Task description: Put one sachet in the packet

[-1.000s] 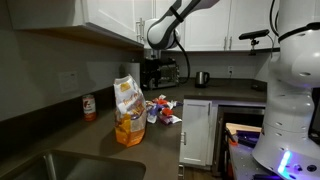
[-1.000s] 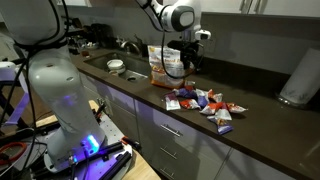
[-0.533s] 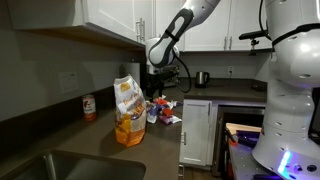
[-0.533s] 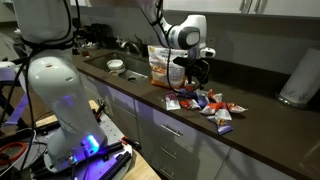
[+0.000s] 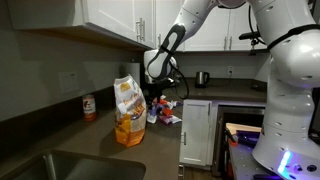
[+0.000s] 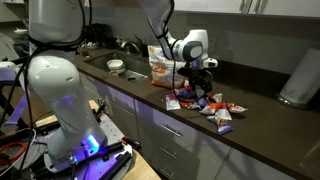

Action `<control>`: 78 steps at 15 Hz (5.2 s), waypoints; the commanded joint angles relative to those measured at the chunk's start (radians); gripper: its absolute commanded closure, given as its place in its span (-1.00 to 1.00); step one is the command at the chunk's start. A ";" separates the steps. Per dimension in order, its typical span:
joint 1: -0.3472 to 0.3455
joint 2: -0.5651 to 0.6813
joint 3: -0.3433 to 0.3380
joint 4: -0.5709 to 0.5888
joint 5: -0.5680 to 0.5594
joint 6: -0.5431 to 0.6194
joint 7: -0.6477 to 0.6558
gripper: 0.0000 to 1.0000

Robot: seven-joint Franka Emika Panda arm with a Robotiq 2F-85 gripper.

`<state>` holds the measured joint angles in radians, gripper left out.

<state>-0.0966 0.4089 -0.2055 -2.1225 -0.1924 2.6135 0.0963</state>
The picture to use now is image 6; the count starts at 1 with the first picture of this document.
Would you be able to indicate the blue purple sachet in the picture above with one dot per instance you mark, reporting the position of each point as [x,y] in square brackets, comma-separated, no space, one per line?
[202,102]

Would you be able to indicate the red white long sachet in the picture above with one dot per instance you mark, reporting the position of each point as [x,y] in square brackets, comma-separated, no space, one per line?
[211,108]

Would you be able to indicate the white bowl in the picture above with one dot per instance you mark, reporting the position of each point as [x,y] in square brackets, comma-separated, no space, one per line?
[116,65]

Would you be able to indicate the dark purple sachet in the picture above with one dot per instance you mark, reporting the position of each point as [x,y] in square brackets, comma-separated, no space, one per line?
[183,93]

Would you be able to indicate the red orange sachet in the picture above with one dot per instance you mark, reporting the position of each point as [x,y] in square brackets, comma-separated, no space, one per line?
[189,105]

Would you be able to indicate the purple sachet with orange print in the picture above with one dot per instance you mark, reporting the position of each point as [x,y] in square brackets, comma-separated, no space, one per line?
[222,126]

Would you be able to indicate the perforated robot base plate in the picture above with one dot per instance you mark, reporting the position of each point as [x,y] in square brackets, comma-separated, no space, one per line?
[110,133]

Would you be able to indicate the white purple flat sachet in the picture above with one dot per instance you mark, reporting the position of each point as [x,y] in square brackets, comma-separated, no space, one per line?
[171,101]

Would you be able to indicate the black clamp bar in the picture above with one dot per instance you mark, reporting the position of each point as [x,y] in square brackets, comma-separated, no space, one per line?
[115,160]

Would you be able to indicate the steel kitchen sink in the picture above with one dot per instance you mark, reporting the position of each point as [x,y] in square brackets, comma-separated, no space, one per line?
[133,66]

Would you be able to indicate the small red sachet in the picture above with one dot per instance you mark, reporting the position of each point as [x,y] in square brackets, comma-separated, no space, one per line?
[188,88]

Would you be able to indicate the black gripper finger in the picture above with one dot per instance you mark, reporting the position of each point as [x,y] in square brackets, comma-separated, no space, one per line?
[208,87]
[194,91]

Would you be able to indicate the red white pointed sachet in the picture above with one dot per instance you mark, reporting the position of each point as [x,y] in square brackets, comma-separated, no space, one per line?
[236,107]

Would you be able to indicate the large white orange snack packet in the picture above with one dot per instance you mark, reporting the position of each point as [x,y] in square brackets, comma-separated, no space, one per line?
[161,70]

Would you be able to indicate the white grey sachet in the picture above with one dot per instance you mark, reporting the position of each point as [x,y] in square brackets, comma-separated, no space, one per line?
[223,114]

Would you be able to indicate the red sachet with white end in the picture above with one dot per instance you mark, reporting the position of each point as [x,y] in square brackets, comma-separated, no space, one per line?
[216,97]

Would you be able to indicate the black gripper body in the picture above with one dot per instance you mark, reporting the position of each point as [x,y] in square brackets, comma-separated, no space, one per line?
[195,75]

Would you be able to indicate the white paper towel roll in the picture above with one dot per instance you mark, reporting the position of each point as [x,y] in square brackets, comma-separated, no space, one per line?
[301,80]

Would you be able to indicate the purple lit stand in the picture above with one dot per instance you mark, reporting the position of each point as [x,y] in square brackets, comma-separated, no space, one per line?
[15,106]

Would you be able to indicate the white upper cabinet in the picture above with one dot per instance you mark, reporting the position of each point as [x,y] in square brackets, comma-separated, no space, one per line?
[253,7]

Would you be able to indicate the chrome faucet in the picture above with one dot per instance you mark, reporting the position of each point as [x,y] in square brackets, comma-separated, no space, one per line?
[130,45]

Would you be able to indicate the grey lower cabinet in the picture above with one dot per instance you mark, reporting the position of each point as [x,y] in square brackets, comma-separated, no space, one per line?
[173,146]

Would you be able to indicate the dark coffee machine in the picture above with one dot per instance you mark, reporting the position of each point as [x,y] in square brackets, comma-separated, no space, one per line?
[101,36]

